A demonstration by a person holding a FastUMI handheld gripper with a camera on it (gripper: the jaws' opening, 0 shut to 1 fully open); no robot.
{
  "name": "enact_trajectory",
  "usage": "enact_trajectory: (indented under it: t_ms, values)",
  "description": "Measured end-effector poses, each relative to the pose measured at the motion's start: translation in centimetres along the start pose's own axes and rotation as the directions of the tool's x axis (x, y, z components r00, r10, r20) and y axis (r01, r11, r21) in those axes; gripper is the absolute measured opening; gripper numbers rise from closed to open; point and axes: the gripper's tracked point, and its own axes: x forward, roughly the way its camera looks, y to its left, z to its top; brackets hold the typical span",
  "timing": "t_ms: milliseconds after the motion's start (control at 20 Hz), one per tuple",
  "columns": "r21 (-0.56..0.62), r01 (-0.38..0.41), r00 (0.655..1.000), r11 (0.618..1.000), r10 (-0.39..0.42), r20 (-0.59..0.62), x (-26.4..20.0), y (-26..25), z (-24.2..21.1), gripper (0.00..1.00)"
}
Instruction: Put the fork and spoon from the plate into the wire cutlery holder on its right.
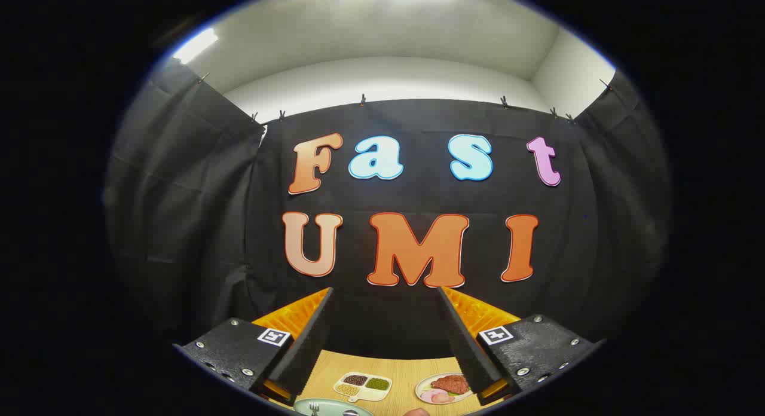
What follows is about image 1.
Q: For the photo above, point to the light blue plate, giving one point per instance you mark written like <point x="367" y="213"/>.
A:
<point x="331" y="407"/>

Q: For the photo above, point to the reddish pink ham slice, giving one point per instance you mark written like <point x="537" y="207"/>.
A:
<point x="443" y="397"/>

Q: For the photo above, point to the white divided tray with beans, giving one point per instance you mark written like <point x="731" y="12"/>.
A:
<point x="363" y="387"/>

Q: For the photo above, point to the row of black cloth clips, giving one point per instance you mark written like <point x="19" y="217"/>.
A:
<point x="362" y="99"/>

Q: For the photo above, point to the small ceiling light panel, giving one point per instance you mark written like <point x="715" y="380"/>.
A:
<point x="194" y="45"/>

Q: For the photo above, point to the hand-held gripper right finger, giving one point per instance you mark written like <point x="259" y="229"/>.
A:
<point x="463" y="344"/>

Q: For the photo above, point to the brown steak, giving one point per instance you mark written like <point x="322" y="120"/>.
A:
<point x="451" y="384"/>

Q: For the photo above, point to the round beige dinner plate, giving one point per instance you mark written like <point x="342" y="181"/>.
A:
<point x="425" y="384"/>

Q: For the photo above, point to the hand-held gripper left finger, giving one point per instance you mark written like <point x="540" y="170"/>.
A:
<point x="311" y="350"/>

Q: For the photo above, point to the pale pink ham slice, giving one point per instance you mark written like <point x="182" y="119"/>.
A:
<point x="427" y="394"/>

